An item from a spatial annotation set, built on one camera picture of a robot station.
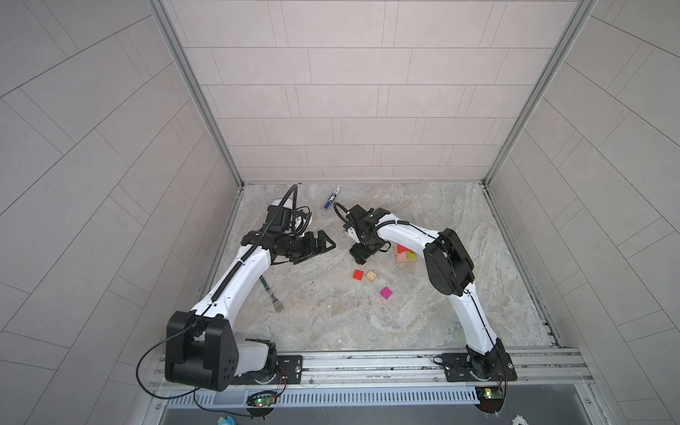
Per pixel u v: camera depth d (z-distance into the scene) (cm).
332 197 109
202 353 39
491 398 68
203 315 41
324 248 70
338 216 87
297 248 68
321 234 72
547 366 72
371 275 89
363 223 73
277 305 81
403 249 64
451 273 56
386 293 85
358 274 89
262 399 64
